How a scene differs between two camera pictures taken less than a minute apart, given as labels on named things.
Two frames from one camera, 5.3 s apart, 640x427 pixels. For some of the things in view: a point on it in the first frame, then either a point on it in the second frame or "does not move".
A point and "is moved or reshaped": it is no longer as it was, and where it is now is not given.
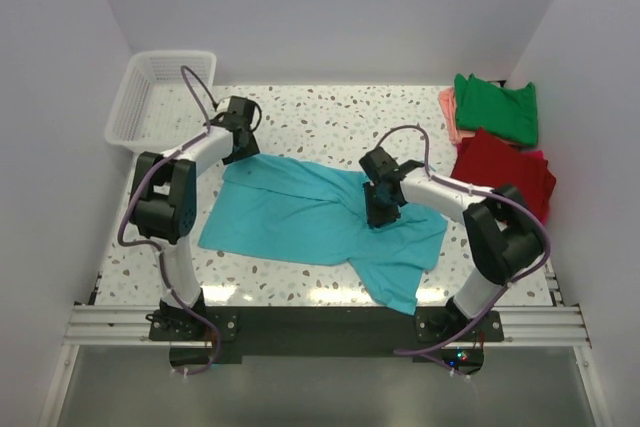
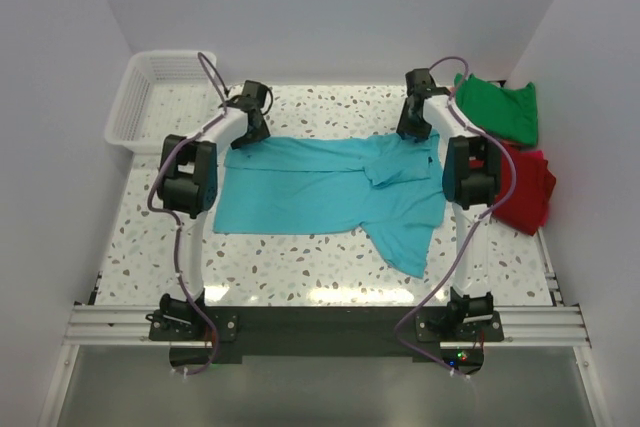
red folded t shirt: (486, 160) does not move
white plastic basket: (156, 110) does not move
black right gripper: (373, 214) to (404, 126)
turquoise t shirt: (295, 212) is moved or reshaped
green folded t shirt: (507, 114) does not move
